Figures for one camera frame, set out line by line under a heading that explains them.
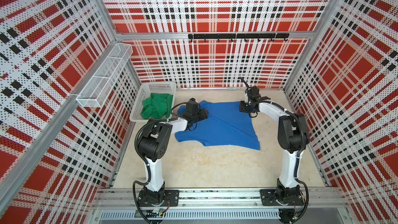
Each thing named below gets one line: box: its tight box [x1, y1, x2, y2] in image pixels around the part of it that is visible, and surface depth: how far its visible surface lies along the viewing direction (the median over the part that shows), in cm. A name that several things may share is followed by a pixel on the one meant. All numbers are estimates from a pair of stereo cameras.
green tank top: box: [140, 92, 174, 120], surface depth 106 cm
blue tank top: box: [174, 100, 261, 151], surface depth 98 cm
